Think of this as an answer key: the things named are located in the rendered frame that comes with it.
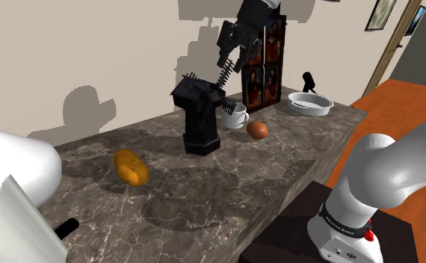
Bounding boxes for brown egg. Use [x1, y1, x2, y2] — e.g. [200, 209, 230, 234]
[246, 121, 269, 140]

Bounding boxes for dark four-panel picture frame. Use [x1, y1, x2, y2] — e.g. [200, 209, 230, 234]
[241, 14, 287, 114]

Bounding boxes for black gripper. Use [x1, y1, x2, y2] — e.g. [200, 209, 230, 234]
[216, 0, 275, 74]

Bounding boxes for white mug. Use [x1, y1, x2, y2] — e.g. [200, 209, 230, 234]
[220, 102, 250, 130]

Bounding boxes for white shallow pan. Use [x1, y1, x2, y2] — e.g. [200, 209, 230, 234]
[287, 91, 335, 117]

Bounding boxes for wooden door frame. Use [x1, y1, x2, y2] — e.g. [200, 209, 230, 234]
[361, 0, 424, 98]

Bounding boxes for blue wall picture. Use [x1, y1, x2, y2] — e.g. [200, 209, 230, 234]
[404, 5, 426, 37]

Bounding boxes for black cylinder handle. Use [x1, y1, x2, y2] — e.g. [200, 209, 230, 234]
[52, 217, 81, 241]

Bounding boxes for black windmill figure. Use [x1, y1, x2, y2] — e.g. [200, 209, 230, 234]
[170, 60, 239, 157]

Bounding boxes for small black figure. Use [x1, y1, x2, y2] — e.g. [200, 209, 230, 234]
[302, 71, 318, 94]

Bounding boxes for black-framed wall picture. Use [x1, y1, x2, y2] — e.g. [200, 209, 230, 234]
[365, 0, 398, 32]

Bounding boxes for white rounded object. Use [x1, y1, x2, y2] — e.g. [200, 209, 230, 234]
[0, 115, 63, 209]

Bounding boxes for white paper towel roll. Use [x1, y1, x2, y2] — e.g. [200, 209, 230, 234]
[0, 174, 69, 263]

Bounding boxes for brown potato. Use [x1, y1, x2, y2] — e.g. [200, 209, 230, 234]
[113, 149, 150, 187]

